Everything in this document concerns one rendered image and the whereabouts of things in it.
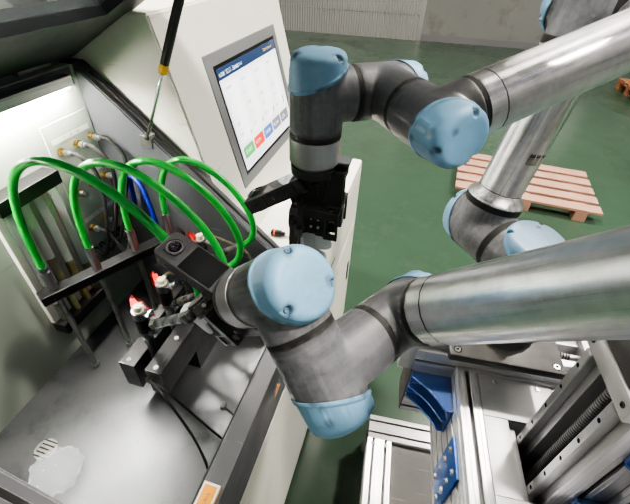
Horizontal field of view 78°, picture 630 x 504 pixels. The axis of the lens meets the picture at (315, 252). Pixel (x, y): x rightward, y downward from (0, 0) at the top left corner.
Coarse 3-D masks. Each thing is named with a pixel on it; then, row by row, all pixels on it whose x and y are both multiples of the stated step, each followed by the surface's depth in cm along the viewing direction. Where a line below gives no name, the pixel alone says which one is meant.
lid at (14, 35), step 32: (0, 0) 49; (32, 0) 53; (64, 0) 59; (96, 0) 67; (128, 0) 70; (0, 32) 55; (32, 32) 59; (64, 32) 67; (96, 32) 78; (0, 64) 64; (32, 64) 74
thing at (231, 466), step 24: (264, 360) 86; (264, 384) 81; (240, 408) 77; (264, 408) 82; (240, 432) 73; (264, 432) 86; (216, 456) 70; (240, 456) 71; (216, 480) 67; (240, 480) 75
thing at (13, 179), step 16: (32, 160) 55; (48, 160) 54; (16, 176) 60; (80, 176) 54; (16, 192) 63; (112, 192) 54; (16, 208) 65; (128, 208) 54; (16, 224) 68; (144, 224) 55; (32, 240) 72; (160, 240) 55; (32, 256) 73
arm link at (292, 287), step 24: (264, 264) 35; (288, 264) 34; (312, 264) 36; (240, 288) 38; (264, 288) 34; (288, 288) 34; (312, 288) 35; (240, 312) 40; (264, 312) 35; (288, 312) 34; (312, 312) 35; (264, 336) 37; (288, 336) 36
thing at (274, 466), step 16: (288, 400) 107; (288, 416) 112; (272, 432) 95; (288, 432) 118; (304, 432) 156; (272, 448) 99; (288, 448) 125; (256, 464) 85; (272, 464) 104; (288, 464) 132; (256, 480) 89; (272, 480) 108; (288, 480) 140; (256, 496) 92; (272, 496) 114
